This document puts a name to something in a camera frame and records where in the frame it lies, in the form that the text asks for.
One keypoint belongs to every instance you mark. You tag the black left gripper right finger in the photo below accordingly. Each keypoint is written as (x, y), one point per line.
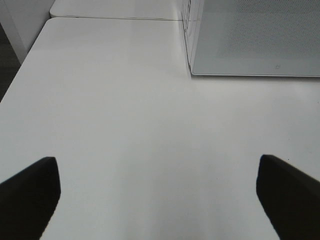
(290, 198)

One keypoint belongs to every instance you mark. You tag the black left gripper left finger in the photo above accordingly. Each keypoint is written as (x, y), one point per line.
(28, 200)

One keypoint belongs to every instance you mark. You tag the white microwave oven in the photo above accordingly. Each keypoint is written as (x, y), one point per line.
(190, 37)

